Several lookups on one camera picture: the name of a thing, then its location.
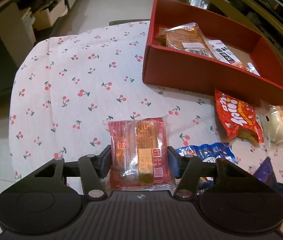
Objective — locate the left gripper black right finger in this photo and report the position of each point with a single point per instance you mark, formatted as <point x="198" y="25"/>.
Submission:
<point x="191" y="168"/>

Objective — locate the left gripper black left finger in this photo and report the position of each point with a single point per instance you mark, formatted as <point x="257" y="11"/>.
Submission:
<point x="91" y="169"/>

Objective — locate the blue white snack packet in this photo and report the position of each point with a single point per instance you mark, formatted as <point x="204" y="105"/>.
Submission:
<point x="208" y="153"/>

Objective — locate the purple blue snack packet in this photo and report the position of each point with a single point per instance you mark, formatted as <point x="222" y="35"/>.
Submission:
<point x="266" y="174"/>

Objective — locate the red transparent cake packet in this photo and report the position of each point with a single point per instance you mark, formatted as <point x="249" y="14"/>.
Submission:
<point x="139" y="155"/>

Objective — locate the red popcorn snack packet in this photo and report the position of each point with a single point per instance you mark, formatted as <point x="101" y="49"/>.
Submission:
<point x="238" y="118"/>

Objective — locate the clear white bun packet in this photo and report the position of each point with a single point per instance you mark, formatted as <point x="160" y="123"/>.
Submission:
<point x="272" y="122"/>

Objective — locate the white noodle snack packet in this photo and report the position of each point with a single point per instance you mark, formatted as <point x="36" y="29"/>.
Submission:
<point x="224" y="54"/>

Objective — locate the orange spicy snack packet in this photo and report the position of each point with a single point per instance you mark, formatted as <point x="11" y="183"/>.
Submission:
<point x="188" y="38"/>

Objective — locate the white cherry print tablecloth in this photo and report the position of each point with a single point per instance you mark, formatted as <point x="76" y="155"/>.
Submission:
<point x="69" y="88"/>

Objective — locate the red cardboard box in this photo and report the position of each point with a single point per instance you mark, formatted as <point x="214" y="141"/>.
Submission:
<point x="168" y="67"/>

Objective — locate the white storage box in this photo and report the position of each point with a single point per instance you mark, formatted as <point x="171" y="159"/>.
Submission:
<point x="48" y="14"/>

